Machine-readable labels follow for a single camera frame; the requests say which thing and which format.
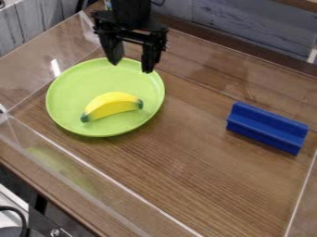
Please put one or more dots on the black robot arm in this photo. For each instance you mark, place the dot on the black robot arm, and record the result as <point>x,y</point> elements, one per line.
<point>128,22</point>

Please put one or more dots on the clear acrylic enclosure wall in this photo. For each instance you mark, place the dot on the clear acrylic enclosure wall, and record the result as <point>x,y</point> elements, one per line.
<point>97,200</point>

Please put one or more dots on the blue plastic block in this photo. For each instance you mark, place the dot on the blue plastic block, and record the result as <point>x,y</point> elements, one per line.
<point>268,128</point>

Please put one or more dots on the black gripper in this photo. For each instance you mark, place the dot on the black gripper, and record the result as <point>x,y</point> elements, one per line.
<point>128,22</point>

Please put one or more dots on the clear acrylic corner bracket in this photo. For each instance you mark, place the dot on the clear acrylic corner bracket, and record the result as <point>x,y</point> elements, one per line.
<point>88,28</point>

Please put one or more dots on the green round plate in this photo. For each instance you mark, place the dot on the green round plate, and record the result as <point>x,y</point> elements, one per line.
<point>93,78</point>

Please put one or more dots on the yellow toy banana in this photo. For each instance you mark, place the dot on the yellow toy banana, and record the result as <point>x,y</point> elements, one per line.
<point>109,104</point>

